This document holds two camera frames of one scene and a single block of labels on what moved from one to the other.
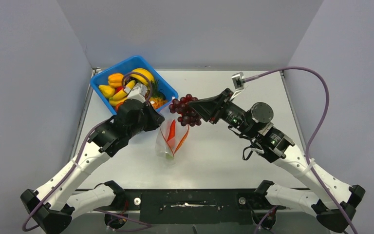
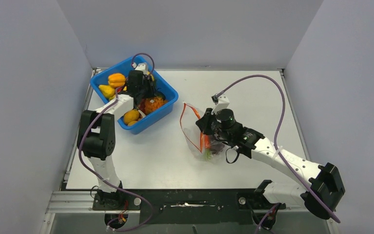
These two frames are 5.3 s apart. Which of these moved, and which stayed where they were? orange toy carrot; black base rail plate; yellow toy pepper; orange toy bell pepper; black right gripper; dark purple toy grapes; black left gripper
Moved: black right gripper; dark purple toy grapes; black left gripper; orange toy carrot
Stayed: black base rail plate; yellow toy pepper; orange toy bell pepper
